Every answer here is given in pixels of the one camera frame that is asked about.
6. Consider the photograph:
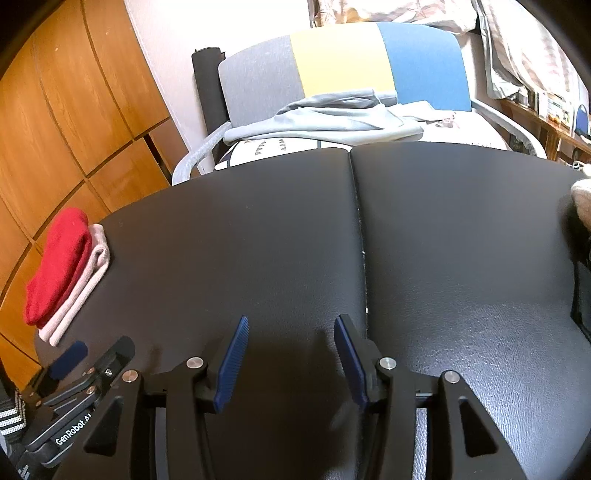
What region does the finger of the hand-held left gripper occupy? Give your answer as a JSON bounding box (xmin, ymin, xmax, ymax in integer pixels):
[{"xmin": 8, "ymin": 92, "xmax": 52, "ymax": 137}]
[
  {"xmin": 85, "ymin": 336, "xmax": 137, "ymax": 386},
  {"xmin": 46, "ymin": 340, "xmax": 89, "ymax": 380}
]

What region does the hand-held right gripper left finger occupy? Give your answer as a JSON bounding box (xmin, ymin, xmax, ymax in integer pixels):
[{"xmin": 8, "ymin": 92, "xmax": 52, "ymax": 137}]
[{"xmin": 55, "ymin": 315, "xmax": 252, "ymax": 480}]

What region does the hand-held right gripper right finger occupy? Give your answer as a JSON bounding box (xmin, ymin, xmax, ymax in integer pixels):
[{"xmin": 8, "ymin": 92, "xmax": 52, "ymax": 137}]
[{"xmin": 334, "ymin": 314, "xmax": 533, "ymax": 480}]

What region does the person's left forearm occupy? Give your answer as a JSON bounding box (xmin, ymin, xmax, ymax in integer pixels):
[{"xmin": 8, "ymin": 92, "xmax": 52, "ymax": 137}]
[{"xmin": 0, "ymin": 385, "xmax": 42, "ymax": 480}]

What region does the folded pale pink garment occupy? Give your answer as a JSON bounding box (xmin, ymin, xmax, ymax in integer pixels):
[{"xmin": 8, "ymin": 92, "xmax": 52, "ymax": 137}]
[{"xmin": 38, "ymin": 224, "xmax": 110, "ymax": 347}]

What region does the folded red garment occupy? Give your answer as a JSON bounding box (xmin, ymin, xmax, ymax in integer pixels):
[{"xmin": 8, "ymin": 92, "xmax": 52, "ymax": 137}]
[{"xmin": 25, "ymin": 208, "xmax": 93, "ymax": 326}]

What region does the white cushion with triangle print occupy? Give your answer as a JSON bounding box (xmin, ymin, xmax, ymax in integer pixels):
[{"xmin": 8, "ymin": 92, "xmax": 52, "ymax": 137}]
[{"xmin": 217, "ymin": 136, "xmax": 352, "ymax": 169}]

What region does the wooden wardrobe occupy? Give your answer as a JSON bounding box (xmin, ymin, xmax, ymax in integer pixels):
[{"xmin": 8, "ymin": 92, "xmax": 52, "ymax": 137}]
[{"xmin": 0, "ymin": 0, "xmax": 195, "ymax": 388}]

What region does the light grey garment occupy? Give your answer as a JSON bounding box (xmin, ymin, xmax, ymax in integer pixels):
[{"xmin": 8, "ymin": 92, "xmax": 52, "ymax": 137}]
[{"xmin": 223, "ymin": 87, "xmax": 426, "ymax": 144}]

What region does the white cushion with deer print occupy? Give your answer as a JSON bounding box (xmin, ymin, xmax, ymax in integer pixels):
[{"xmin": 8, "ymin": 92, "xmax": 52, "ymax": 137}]
[{"xmin": 397, "ymin": 102, "xmax": 513, "ymax": 151}]

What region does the black rolled mat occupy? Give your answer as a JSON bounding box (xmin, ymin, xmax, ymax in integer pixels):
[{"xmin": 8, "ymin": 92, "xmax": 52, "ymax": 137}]
[{"xmin": 191, "ymin": 46, "xmax": 232, "ymax": 176}]

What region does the cream knit garment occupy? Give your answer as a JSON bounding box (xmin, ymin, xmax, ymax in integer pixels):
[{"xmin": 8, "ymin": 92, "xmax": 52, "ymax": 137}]
[{"xmin": 570, "ymin": 164, "xmax": 591, "ymax": 222}]

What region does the grey yellow blue chair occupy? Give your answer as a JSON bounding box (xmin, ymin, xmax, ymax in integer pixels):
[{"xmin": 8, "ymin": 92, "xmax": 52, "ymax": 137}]
[{"xmin": 171, "ymin": 21, "xmax": 546, "ymax": 185}]

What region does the wooden desk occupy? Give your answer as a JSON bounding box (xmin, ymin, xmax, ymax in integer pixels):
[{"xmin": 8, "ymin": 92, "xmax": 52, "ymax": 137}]
[{"xmin": 501, "ymin": 90, "xmax": 591, "ymax": 167}]

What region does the row of books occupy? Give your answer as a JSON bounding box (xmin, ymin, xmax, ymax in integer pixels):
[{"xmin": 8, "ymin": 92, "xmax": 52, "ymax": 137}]
[{"xmin": 531, "ymin": 90, "xmax": 573, "ymax": 123}]

